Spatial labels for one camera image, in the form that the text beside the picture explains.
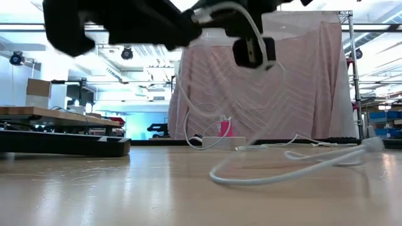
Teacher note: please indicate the metal rack with caster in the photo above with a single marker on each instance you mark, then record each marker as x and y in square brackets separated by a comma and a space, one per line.
[353, 62]

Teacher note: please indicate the black metal table frame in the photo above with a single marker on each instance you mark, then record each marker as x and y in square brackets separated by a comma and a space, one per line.
[157, 142]

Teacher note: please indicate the brown cardboard box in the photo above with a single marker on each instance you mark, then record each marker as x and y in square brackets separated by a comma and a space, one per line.
[38, 88]

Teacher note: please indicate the dark metal shelf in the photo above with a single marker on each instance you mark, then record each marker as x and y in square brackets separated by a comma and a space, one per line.
[80, 92]

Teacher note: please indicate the red bin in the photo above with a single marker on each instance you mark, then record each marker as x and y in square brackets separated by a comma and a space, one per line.
[117, 120]

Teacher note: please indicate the white box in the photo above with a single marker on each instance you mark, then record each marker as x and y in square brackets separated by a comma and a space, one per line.
[37, 102]

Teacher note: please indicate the black distant equipment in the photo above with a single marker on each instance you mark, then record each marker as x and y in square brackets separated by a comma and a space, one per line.
[158, 128]

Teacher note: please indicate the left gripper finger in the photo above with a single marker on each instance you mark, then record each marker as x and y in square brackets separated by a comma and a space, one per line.
[150, 25]

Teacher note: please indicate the white container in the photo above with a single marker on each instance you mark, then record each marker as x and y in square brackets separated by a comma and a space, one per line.
[77, 109]

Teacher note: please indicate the pink chevron cloth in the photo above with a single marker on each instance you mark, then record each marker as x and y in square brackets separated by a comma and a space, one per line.
[298, 94]

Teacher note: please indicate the blue storage bins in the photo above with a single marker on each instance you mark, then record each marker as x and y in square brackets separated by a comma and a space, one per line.
[384, 116]

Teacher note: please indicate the wooden side table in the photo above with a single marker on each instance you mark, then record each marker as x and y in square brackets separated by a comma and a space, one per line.
[47, 112]

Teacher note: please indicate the pink USB charger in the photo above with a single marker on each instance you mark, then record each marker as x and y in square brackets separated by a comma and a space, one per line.
[225, 128]

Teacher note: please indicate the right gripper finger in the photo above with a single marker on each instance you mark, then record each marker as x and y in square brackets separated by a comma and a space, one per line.
[210, 3]

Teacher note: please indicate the black ceiling spot lamp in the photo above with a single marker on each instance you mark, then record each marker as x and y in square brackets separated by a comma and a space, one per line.
[127, 54]
[16, 58]
[358, 54]

